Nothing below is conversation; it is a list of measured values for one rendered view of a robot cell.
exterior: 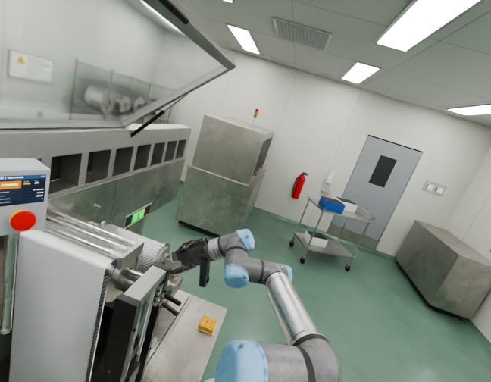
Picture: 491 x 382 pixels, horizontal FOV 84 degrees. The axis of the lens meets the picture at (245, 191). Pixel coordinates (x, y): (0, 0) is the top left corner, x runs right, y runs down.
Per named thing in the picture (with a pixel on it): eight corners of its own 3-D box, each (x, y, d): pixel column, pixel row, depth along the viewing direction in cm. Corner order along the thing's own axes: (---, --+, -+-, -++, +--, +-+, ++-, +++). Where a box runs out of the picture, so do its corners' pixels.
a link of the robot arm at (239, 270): (263, 280, 81) (261, 250, 90) (226, 273, 79) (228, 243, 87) (254, 293, 86) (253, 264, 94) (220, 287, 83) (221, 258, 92)
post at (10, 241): (4, 333, 46) (10, 230, 40) (-4, 330, 46) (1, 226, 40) (14, 327, 47) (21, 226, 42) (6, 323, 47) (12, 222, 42)
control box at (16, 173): (-8, 245, 36) (-5, 175, 33) (-27, 223, 39) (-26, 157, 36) (51, 233, 42) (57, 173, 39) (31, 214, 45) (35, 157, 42)
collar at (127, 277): (132, 301, 74) (136, 282, 72) (112, 292, 75) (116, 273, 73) (145, 287, 80) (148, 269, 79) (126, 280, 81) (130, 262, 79)
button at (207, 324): (211, 334, 122) (213, 330, 122) (197, 328, 123) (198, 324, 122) (216, 324, 129) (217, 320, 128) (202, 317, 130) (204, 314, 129)
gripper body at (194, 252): (181, 242, 102) (209, 233, 99) (191, 263, 104) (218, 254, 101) (172, 252, 95) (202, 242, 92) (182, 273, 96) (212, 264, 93)
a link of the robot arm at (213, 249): (229, 252, 100) (223, 262, 92) (218, 255, 101) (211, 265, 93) (221, 233, 98) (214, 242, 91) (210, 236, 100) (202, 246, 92)
